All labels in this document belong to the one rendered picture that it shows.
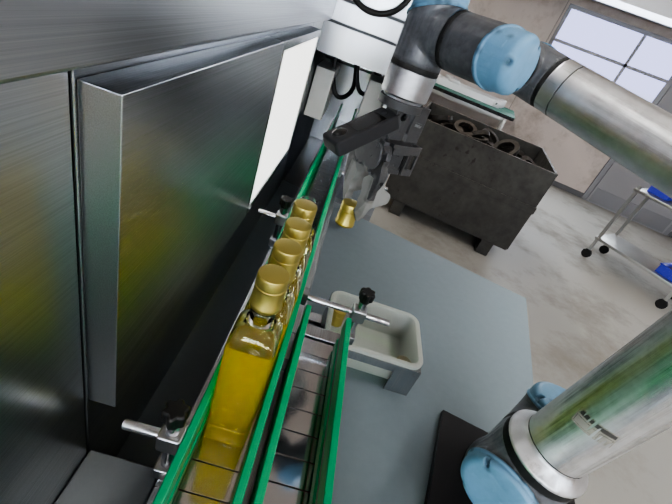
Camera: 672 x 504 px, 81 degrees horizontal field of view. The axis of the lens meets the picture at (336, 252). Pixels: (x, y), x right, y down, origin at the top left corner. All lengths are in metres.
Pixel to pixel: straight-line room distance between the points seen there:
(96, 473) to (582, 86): 0.77
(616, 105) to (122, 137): 0.56
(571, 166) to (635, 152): 6.61
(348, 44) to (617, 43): 5.90
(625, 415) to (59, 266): 0.56
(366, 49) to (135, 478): 1.24
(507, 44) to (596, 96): 0.15
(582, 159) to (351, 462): 6.72
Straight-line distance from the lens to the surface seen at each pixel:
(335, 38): 1.41
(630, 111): 0.63
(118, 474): 0.59
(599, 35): 7.03
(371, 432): 0.85
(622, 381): 0.54
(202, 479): 0.59
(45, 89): 0.30
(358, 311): 0.72
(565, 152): 7.17
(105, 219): 0.35
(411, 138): 0.69
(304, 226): 0.51
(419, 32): 0.62
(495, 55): 0.56
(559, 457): 0.61
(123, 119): 0.31
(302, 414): 0.66
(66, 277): 0.37
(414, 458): 0.86
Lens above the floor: 1.41
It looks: 32 degrees down
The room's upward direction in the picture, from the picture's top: 21 degrees clockwise
